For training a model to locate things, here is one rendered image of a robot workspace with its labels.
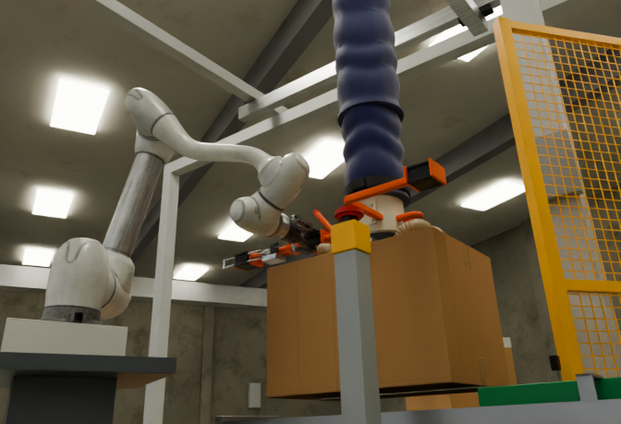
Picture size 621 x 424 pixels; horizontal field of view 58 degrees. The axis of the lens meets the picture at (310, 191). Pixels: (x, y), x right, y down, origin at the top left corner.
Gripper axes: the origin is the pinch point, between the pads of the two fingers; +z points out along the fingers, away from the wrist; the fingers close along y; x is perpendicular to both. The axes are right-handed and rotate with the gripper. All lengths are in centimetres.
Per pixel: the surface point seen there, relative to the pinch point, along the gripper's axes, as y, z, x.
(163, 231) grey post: -128, 176, -322
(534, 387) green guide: 56, -24, 75
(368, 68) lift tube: -56, -9, 31
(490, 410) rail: 60, -35, 68
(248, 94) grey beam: -204, 135, -170
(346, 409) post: 59, -53, 45
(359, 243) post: 25, -52, 50
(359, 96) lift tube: -45, -11, 28
